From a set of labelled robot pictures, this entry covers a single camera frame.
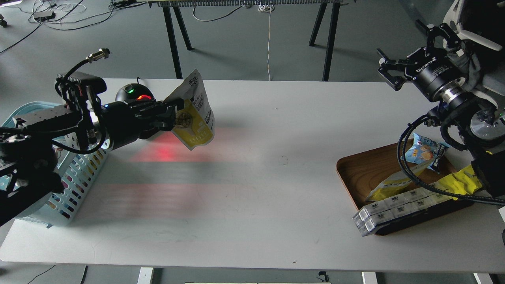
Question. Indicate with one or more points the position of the yellow cartoon snack bag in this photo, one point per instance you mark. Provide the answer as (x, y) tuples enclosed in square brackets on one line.
[(464, 182)]

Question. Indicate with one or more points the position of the light blue plastic basket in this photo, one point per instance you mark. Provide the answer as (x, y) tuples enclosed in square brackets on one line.
[(67, 185)]

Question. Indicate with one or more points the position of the yellow white snack pouch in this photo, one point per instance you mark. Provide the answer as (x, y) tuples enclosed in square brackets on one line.
[(194, 123)]

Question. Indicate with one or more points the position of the blue snack bag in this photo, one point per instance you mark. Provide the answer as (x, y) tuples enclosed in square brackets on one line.
[(424, 149)]

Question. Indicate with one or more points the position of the white boxed snack pack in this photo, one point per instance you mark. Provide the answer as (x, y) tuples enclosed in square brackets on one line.
[(401, 211)]

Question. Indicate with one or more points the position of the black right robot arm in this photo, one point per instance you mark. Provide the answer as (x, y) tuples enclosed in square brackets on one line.
[(466, 121)]

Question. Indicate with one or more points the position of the brown wooden tray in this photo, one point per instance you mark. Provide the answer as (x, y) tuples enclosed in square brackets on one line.
[(385, 198)]

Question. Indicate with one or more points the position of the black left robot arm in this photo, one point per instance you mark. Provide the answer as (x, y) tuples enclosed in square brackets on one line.
[(81, 91)]

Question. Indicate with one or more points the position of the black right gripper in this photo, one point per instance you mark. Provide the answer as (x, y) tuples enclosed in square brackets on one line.
[(436, 77)]

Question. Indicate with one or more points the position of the black barcode scanner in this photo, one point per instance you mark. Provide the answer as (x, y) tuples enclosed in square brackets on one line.
[(135, 95)]

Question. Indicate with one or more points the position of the black trestle table legs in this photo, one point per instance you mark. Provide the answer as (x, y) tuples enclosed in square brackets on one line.
[(291, 42)]

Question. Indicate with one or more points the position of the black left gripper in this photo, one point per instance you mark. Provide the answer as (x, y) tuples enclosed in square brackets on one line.
[(125, 123)]

